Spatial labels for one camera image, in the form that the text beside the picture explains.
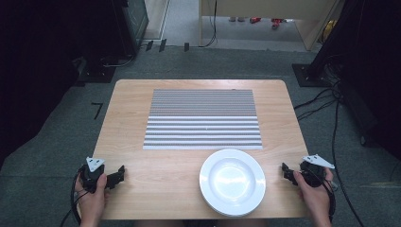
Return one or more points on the red tool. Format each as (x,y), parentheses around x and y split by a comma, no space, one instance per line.
(276,22)
(255,20)

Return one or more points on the black stand base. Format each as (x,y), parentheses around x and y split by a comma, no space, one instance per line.
(307,75)
(96,74)

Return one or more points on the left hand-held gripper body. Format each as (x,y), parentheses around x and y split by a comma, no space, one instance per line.
(91,176)

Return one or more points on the person's right hand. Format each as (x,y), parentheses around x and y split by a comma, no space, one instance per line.
(315,197)

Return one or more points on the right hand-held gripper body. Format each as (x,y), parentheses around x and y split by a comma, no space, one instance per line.
(313,171)

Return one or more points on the black curtain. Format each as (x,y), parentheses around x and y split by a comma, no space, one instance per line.
(369,63)

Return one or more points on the dark glass cabinet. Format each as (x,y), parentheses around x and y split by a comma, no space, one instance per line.
(135,25)

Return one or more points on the person's left hand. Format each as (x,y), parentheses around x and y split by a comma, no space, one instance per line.
(91,201)

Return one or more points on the white plate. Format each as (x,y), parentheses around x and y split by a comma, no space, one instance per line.
(232,182)

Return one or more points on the grey striped placemat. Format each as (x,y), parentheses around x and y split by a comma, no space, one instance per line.
(203,121)

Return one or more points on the yellow object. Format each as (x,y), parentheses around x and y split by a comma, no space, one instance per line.
(329,30)

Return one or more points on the small black floor block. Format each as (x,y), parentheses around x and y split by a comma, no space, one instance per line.
(162,45)
(149,45)
(186,47)

